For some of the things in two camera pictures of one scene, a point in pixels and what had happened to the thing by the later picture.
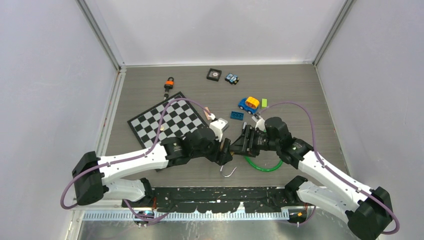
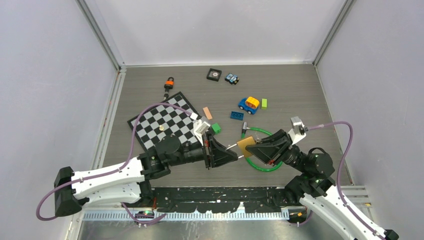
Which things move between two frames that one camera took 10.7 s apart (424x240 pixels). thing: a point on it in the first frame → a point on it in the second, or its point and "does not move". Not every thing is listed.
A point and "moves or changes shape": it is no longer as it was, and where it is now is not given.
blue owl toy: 232,78 does not move
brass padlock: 230,175 moves or changes shape
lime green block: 264,103 does not move
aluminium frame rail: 105,136 does not move
